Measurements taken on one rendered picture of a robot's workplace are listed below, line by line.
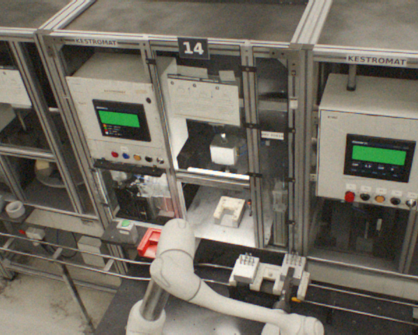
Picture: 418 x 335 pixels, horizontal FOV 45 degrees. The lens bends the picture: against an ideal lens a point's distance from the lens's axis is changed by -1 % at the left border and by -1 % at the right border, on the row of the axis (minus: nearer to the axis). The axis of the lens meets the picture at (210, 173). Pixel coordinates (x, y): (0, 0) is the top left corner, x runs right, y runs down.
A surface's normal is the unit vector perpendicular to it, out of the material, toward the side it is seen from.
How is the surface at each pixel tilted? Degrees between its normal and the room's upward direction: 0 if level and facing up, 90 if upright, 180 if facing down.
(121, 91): 90
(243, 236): 0
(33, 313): 0
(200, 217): 0
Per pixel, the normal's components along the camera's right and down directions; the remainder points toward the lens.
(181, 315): -0.11, -0.75
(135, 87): -0.32, 0.65
